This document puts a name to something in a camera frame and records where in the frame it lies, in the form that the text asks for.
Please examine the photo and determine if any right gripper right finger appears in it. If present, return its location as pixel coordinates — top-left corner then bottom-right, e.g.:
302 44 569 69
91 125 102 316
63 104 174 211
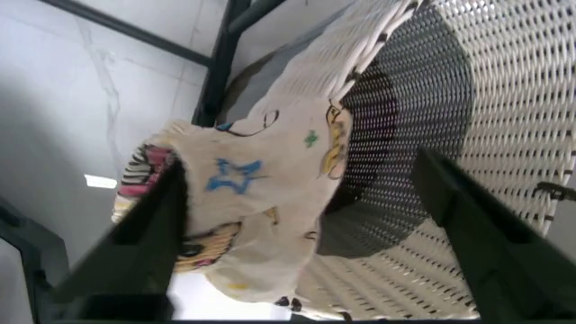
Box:
409 147 576 321

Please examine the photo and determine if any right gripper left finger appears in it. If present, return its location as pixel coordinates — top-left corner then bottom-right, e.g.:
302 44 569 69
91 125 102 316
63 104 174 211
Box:
48 157 190 321

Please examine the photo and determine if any cream printed garment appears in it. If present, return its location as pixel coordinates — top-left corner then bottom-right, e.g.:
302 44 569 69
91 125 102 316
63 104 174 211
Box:
111 95 355 304

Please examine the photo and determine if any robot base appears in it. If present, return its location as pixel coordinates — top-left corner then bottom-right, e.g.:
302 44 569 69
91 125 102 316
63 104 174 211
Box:
0 195 72 324

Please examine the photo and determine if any white laundry basket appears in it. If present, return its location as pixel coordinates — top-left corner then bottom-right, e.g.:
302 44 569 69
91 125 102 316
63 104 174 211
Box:
215 0 576 323

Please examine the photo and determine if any black clothes rack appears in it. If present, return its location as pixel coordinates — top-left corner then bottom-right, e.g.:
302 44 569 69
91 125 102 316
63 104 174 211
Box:
38 0 289 128

